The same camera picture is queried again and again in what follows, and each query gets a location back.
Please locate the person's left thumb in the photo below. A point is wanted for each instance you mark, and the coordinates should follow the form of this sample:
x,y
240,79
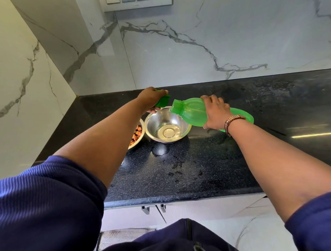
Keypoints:
x,y
150,111

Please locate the green plastic water bottle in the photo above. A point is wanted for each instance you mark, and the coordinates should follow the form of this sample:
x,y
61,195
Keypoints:
x,y
191,111

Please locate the beige floor mat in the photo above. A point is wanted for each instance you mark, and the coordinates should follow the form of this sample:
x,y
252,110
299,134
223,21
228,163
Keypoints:
x,y
124,237

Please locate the person's right hand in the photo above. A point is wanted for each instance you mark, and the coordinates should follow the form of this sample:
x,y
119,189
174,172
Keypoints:
x,y
217,112

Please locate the light grey cabinet door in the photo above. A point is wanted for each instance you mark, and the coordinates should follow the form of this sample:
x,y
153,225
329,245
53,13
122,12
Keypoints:
x,y
206,208
129,218

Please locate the person's right thumb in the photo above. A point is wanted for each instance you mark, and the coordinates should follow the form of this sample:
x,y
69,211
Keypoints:
x,y
206,126

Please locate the pile of chopped carrot pieces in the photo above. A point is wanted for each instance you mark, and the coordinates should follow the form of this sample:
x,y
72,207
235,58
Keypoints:
x,y
137,135

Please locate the steel bowl with water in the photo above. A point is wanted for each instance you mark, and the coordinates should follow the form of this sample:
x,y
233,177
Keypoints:
x,y
168,121

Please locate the person's left forearm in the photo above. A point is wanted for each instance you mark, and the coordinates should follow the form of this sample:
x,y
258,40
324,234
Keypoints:
x,y
108,137

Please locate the person's left hand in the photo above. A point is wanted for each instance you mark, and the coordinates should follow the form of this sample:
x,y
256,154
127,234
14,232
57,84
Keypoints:
x,y
149,98

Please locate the green bottle cap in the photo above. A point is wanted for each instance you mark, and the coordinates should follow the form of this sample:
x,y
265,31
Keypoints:
x,y
163,101

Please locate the white wall switch panel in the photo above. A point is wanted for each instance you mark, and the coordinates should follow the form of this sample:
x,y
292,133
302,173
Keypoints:
x,y
134,5

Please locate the steel bowl with carrot pieces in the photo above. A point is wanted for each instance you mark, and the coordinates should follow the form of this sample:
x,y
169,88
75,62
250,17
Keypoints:
x,y
141,141

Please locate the dark blue ribbed sweater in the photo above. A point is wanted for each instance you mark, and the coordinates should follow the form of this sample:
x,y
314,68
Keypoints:
x,y
38,206

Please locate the person's right forearm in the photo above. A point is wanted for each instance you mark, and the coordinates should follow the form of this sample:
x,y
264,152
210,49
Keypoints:
x,y
269,160

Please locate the rose gold wristwatch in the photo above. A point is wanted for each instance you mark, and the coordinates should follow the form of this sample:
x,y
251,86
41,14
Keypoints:
x,y
228,121

